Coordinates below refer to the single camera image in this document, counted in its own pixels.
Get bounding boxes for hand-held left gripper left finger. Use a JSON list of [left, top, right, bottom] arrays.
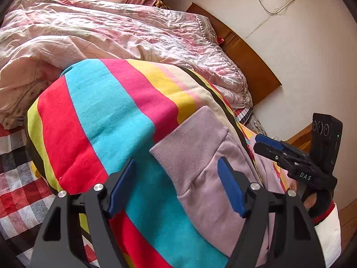
[[31, 159, 137, 268]]

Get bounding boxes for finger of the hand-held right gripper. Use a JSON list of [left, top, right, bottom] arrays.
[[255, 134, 296, 157], [253, 142, 293, 171]]

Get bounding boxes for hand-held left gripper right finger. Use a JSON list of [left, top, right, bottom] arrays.
[[217, 156, 327, 268]]

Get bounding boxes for lilac pants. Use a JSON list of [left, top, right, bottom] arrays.
[[150, 106, 291, 267]]

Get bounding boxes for person's right forearm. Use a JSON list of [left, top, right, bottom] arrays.
[[314, 201, 342, 268]]

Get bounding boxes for person's right hand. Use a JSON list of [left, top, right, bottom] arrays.
[[303, 188, 335, 224]]

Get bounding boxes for wooden nightstand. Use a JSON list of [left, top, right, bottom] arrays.
[[287, 124, 314, 151]]

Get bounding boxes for striped colourful blanket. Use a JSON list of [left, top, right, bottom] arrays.
[[26, 59, 291, 268]]

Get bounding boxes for wooden headboard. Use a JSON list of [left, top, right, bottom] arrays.
[[185, 2, 282, 107]]

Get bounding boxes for red plaid bed sheet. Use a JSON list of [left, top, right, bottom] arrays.
[[0, 123, 101, 268]]

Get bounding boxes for pink floral quilt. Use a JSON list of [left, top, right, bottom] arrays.
[[0, 0, 253, 130]]

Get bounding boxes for white charger cables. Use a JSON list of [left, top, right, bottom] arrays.
[[248, 114, 268, 137]]

